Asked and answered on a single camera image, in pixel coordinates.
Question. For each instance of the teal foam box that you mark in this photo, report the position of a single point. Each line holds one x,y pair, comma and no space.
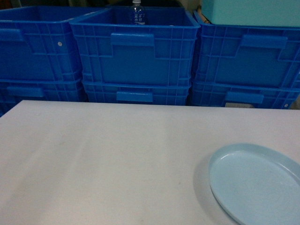
271,13

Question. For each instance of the clear water bottle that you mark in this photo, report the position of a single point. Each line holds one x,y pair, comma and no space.
137,13

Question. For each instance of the blue crate top left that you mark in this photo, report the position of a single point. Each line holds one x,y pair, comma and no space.
37,43

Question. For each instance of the light blue round tray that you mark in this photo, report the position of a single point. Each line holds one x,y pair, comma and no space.
256,185

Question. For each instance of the blue crate bottom right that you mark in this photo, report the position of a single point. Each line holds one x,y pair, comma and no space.
219,95

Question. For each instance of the blue crate top right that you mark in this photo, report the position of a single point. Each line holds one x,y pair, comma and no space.
247,55

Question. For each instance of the blue crate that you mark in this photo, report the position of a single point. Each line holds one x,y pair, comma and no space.
136,94
219,95
247,55
114,51
13,92
37,43

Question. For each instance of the blue crate bottom left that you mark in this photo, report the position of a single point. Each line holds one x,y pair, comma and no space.
13,92

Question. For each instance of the blue crate top middle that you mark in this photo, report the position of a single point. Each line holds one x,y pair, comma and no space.
114,51

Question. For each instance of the blue crate bottom middle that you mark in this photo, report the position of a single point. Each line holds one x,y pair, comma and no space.
136,94

